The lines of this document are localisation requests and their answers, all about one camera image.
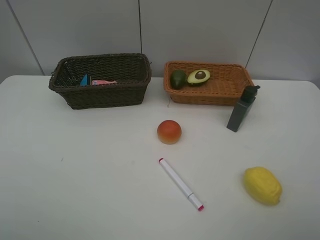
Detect black whiteboard eraser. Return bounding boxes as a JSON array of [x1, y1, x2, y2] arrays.
[[80, 74, 92, 86]]

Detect green lime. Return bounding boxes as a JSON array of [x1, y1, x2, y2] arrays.
[[169, 69, 187, 90]]

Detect white marker pink caps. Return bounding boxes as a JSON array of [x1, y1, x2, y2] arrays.
[[159, 158, 205, 212]]

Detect pink bottle white cap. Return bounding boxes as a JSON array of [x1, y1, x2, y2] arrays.
[[91, 80, 118, 86]]

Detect yellow lemon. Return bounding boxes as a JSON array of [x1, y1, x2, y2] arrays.
[[243, 166, 283, 206]]

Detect dark brown wicker basket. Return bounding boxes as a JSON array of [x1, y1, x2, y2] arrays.
[[48, 53, 152, 110]]

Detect dark grey pump bottle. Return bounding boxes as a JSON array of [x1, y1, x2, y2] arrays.
[[226, 85, 261, 132]]

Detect orange wicker basket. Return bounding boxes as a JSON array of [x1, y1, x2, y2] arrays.
[[163, 61, 254, 107]]

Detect orange red peach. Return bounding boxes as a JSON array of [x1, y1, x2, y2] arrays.
[[157, 120, 182, 145]]

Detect halved avocado with pit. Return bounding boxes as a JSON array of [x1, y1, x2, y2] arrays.
[[187, 69, 211, 87]]

